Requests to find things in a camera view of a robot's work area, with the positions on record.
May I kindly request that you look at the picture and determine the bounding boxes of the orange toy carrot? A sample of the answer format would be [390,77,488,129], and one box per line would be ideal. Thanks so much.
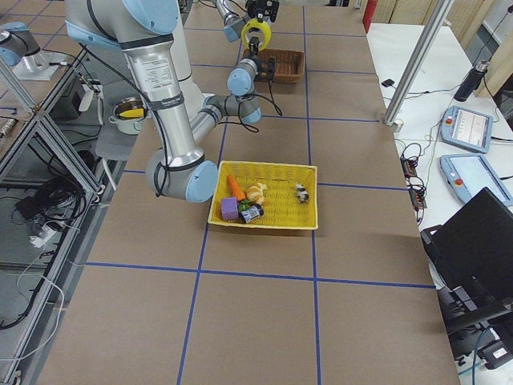
[227,175,251,212]

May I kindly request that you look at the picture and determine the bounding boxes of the toy croissant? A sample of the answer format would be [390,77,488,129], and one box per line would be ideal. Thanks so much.
[246,182,268,205]

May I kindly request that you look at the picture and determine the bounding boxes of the yellow woven basket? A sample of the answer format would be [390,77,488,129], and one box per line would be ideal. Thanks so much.
[208,160,318,230]

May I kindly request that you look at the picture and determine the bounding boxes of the far teach pendant tablet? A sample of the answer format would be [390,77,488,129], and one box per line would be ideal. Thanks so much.
[440,106,493,154]

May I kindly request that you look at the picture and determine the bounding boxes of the yellow tape roll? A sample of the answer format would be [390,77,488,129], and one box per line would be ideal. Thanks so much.
[241,18,272,51]

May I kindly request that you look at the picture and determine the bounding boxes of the aluminium frame post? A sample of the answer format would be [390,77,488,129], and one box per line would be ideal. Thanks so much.
[382,0,454,133]

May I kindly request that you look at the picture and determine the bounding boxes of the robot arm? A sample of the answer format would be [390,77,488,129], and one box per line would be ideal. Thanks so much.
[65,1,261,203]
[211,0,279,43]

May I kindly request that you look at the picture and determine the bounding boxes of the white enamel pot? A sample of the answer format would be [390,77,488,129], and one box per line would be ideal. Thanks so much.
[108,97,147,136]

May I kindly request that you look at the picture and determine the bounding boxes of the black monitor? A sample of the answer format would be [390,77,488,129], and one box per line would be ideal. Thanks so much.
[421,188,512,338]

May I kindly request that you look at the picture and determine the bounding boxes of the black water bottle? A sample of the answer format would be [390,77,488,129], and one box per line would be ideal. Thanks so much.
[454,60,490,102]

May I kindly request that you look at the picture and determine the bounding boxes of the red cylinder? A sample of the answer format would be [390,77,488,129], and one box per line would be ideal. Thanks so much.
[362,0,378,33]

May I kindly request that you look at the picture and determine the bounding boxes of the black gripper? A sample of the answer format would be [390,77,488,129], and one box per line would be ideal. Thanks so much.
[247,36,260,59]
[249,0,271,22]

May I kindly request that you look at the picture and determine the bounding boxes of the panda figurine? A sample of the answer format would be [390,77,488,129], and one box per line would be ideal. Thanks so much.
[295,184,309,204]

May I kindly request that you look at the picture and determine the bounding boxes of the near teach pendant tablet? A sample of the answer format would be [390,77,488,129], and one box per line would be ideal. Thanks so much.
[439,154,512,207]

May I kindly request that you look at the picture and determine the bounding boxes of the small black-capped bottle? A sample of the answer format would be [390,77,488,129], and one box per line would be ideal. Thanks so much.
[240,205,264,224]

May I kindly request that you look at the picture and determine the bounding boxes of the brown wicker basket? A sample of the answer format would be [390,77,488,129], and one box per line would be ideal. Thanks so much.
[259,48,305,83]

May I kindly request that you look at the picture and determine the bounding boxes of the purple foam cube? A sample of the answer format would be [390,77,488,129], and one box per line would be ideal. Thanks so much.
[220,197,239,221]

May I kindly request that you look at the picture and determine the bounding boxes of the teach pendant tablet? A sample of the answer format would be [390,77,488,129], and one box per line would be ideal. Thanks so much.
[440,106,493,154]
[439,154,512,207]

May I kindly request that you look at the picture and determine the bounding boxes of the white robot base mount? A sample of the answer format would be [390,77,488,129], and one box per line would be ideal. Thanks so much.
[170,16,204,119]

